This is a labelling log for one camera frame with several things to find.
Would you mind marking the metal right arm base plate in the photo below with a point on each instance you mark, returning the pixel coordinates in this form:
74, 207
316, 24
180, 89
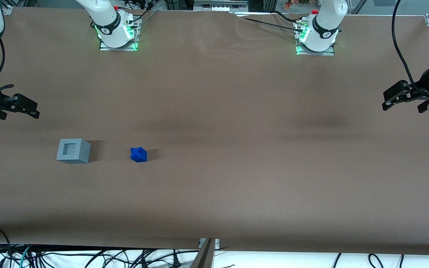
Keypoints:
119, 48

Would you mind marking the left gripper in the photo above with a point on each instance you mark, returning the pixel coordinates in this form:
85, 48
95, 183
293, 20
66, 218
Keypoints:
424, 90

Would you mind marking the aluminium profile beam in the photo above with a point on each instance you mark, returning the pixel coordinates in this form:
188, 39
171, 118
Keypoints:
204, 257

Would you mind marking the brown table cover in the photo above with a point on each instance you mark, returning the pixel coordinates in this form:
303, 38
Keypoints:
237, 149

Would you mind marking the gray square base block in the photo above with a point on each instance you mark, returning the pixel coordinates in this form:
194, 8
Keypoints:
82, 153

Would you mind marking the gray connector device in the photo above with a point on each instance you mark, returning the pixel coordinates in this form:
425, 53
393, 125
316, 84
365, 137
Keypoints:
220, 5

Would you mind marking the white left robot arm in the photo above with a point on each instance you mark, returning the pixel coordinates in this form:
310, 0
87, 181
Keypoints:
328, 15

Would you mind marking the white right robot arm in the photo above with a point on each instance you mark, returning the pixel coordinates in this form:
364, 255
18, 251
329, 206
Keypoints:
106, 15

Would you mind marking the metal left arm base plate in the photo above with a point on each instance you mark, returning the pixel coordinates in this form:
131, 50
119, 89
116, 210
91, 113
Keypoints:
315, 54

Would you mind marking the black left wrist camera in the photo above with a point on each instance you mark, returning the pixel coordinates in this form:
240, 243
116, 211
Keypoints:
423, 93

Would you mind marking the blue plastic part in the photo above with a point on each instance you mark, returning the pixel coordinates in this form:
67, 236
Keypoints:
139, 155

